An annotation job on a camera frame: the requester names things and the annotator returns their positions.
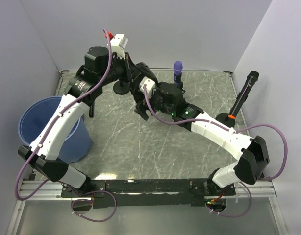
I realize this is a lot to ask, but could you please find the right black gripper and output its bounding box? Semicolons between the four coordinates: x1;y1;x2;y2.
134;88;175;120

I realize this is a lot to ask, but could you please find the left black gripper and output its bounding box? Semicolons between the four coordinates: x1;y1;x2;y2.
99;51;143;87

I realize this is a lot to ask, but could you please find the blue plastic trash bin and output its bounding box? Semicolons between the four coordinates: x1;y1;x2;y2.
18;96;91;163

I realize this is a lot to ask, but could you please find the black trash bag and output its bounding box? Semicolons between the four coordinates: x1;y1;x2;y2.
129;62;158;104

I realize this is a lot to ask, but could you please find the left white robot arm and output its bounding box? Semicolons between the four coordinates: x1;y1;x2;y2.
18;46;153;197

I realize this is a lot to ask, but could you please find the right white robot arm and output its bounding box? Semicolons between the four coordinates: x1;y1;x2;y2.
137;77;269;195

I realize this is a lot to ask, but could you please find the purple microphone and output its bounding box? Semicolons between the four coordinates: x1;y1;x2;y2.
173;61;183;89

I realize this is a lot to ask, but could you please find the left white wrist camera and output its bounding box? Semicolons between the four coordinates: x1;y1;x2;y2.
104;32;128;59

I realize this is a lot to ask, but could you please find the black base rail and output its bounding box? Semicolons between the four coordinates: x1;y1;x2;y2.
61;178;236;209

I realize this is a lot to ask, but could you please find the black microphone orange ring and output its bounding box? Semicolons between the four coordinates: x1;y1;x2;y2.
227;70;260;120

